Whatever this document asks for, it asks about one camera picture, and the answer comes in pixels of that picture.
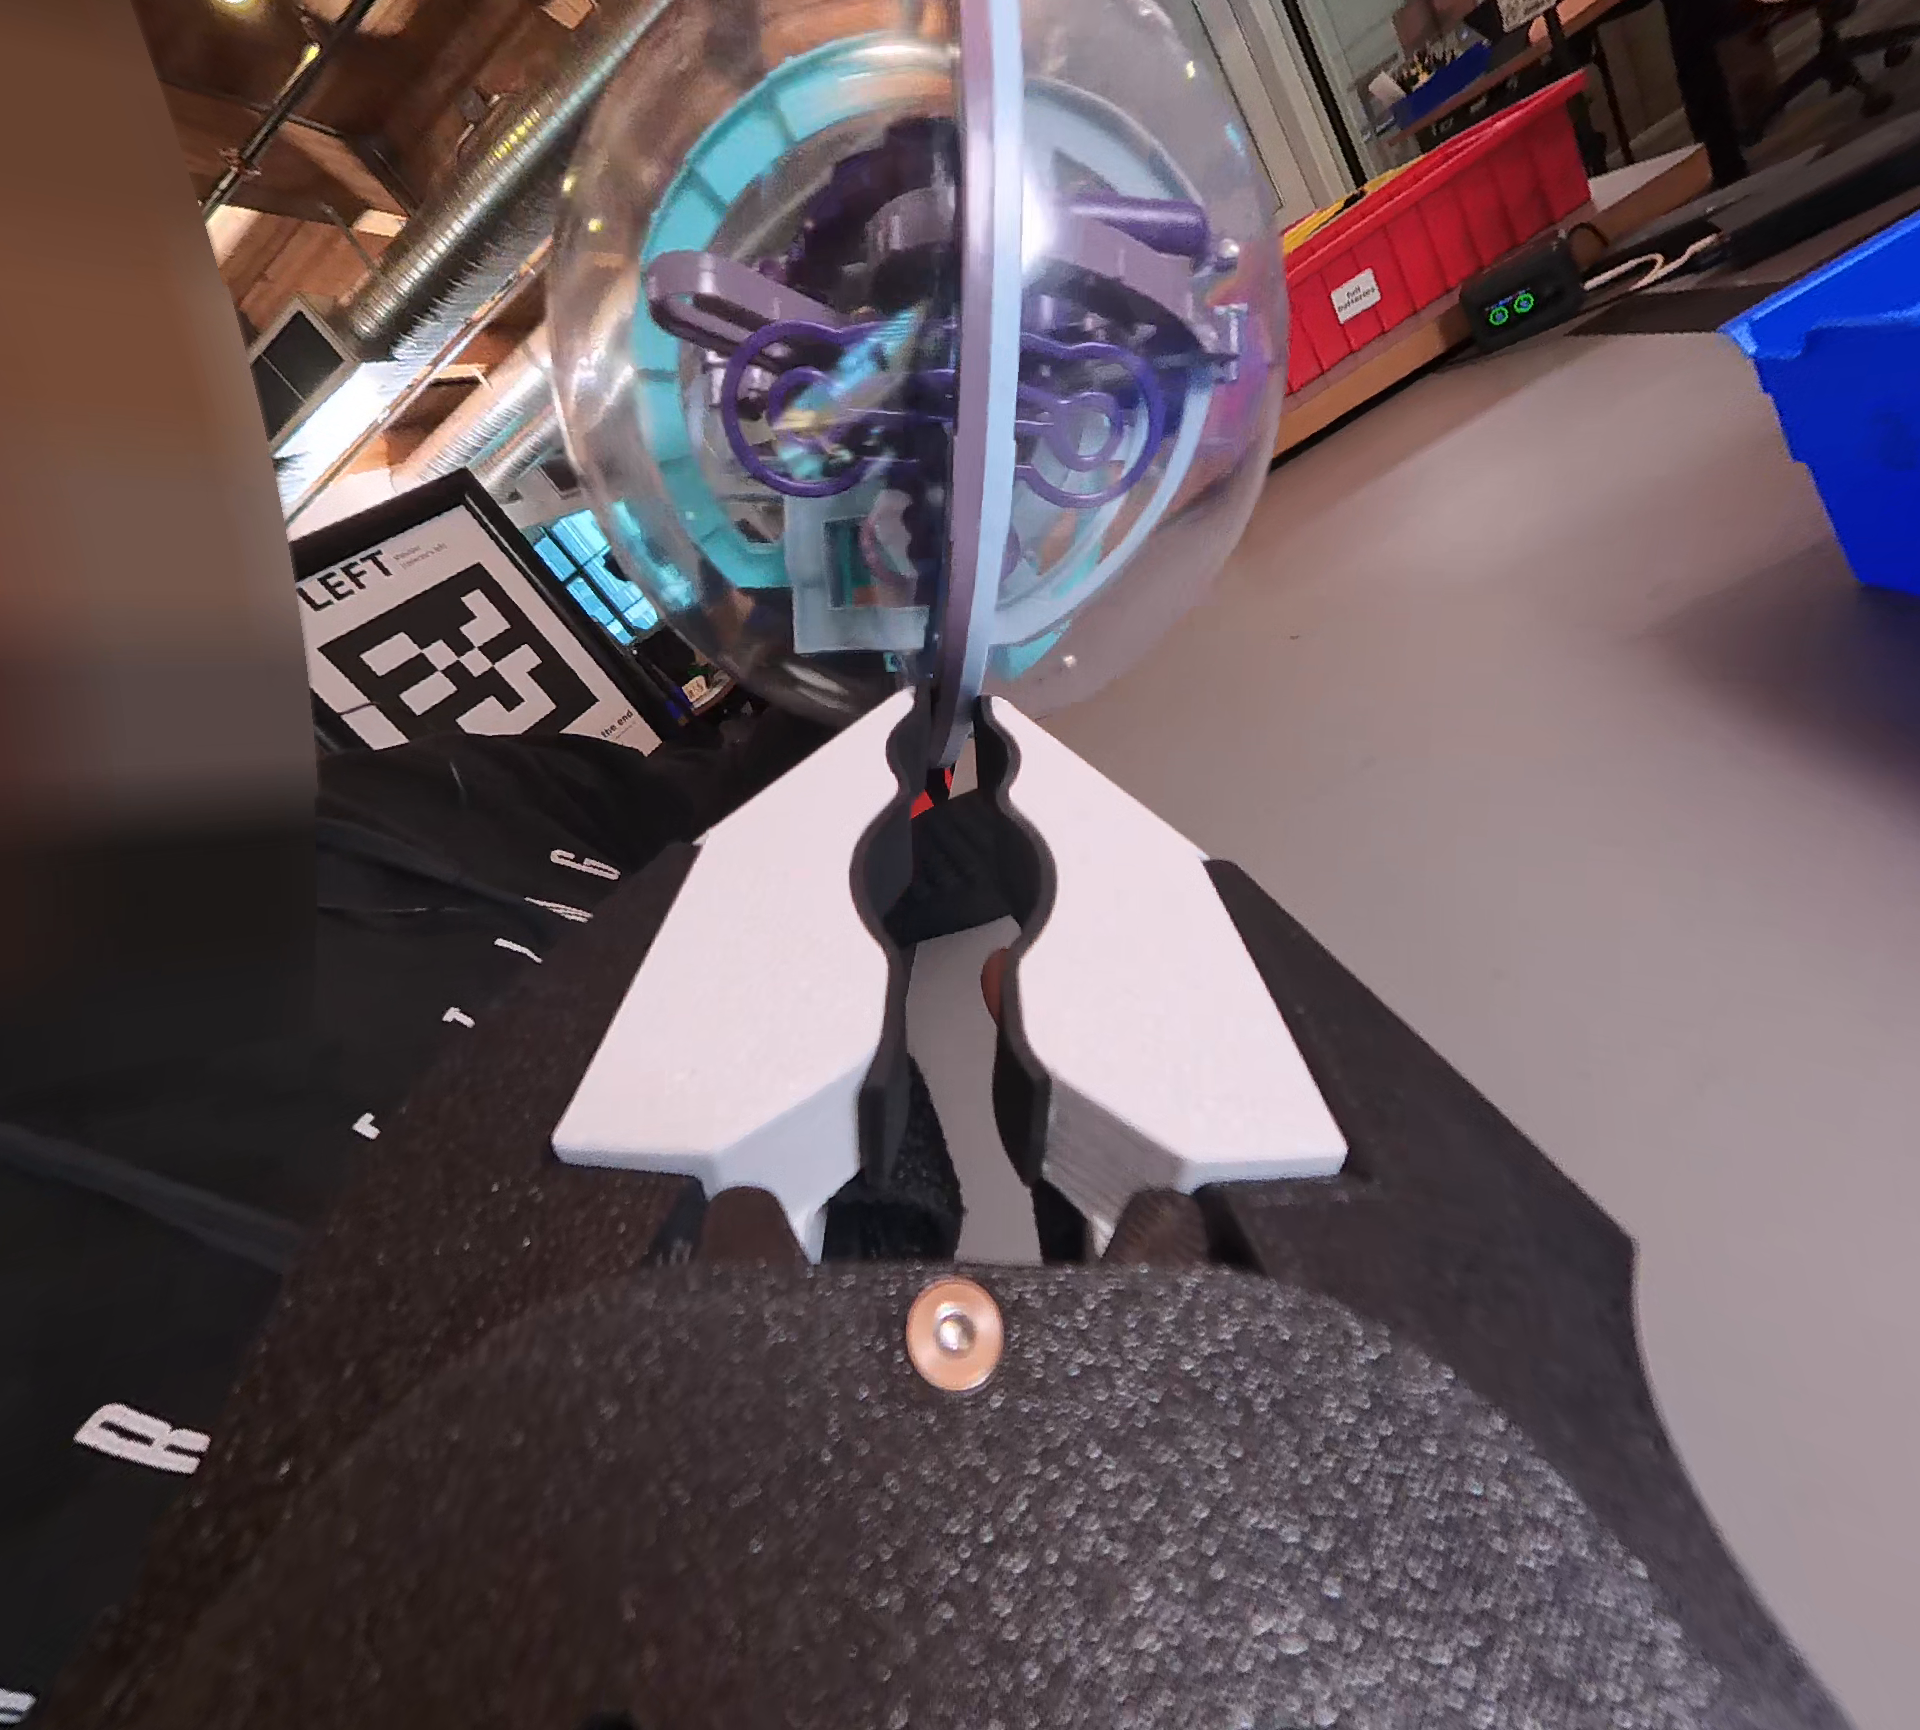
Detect small black device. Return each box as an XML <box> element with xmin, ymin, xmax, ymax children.
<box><xmin>1459</xmin><ymin>232</ymin><xmax>1589</xmax><ymax>349</ymax></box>

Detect blue plastic bin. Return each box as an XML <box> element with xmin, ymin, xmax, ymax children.
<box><xmin>1716</xmin><ymin>210</ymin><xmax>1920</xmax><ymax>601</ymax></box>

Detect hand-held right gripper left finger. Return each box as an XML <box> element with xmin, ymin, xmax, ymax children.
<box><xmin>553</xmin><ymin>689</ymin><xmax>933</xmax><ymax>1259</ymax></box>

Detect red plastic bin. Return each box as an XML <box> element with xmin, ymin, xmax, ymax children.
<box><xmin>1277</xmin><ymin>66</ymin><xmax>1597</xmax><ymax>398</ymax></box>

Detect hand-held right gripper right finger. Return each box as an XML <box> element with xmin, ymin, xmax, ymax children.
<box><xmin>985</xmin><ymin>689</ymin><xmax>1356</xmax><ymax>1259</ymax></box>

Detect black white marker board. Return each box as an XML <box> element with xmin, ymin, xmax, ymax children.
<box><xmin>292</xmin><ymin>471</ymin><xmax>671</xmax><ymax>760</ymax></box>

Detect clear maze ball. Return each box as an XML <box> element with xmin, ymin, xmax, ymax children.
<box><xmin>547</xmin><ymin>0</ymin><xmax>1293</xmax><ymax>730</ymax></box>

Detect person's black printed jacket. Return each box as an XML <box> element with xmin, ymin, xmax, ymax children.
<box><xmin>0</xmin><ymin>705</ymin><xmax>858</xmax><ymax>1628</ymax></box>

